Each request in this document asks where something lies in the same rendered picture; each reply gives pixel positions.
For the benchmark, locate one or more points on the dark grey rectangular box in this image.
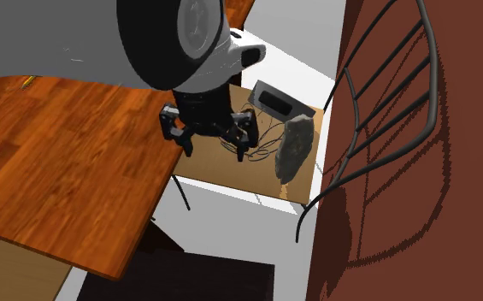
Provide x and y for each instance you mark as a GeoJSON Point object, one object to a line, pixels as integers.
{"type": "Point", "coordinates": [275, 100]}

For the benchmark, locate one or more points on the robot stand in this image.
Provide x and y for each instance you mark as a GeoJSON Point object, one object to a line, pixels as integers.
{"type": "Point", "coordinates": [182, 279]}

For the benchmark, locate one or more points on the grey rock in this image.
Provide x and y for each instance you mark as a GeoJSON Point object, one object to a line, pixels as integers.
{"type": "Point", "coordinates": [293, 146]}

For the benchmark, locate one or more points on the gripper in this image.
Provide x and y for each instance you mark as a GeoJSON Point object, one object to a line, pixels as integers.
{"type": "Point", "coordinates": [201, 112]}

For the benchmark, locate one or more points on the brown wooden table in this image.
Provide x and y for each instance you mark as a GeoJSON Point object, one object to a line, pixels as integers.
{"type": "Point", "coordinates": [57, 158]}

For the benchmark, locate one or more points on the small tan table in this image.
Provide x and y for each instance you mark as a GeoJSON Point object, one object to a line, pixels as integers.
{"type": "Point", "coordinates": [216, 171]}

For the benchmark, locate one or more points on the yellow pencil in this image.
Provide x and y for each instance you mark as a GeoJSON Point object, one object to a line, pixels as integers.
{"type": "Point", "coordinates": [28, 82]}

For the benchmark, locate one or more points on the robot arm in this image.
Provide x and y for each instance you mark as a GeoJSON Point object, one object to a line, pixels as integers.
{"type": "Point", "coordinates": [149, 41]}

